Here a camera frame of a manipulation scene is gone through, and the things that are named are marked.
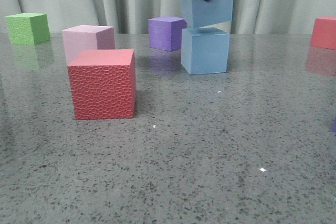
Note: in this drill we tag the light blue foam cube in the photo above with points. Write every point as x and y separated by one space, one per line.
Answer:
199 13
205 50

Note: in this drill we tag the dark purple foam cube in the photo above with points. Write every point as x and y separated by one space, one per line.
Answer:
165 33

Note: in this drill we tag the smooth red foam cube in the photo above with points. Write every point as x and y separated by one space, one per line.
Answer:
323 34

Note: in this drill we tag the pink foam cube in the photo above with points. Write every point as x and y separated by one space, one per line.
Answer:
86 37

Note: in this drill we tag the textured red foam cube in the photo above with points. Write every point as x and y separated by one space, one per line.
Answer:
103 84

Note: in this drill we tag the green foam cube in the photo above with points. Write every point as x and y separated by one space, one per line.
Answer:
28 28

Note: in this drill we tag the light purple foam cube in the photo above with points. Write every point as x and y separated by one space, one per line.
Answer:
334 125

